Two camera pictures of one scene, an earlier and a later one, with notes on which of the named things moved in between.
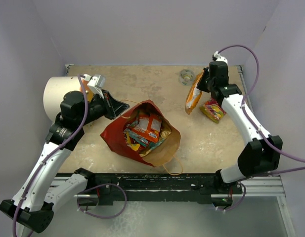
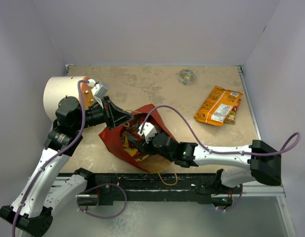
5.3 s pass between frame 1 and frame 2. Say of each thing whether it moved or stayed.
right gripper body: moved
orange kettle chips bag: moved
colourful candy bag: moved
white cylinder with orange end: stayed
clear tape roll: stayed
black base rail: stayed
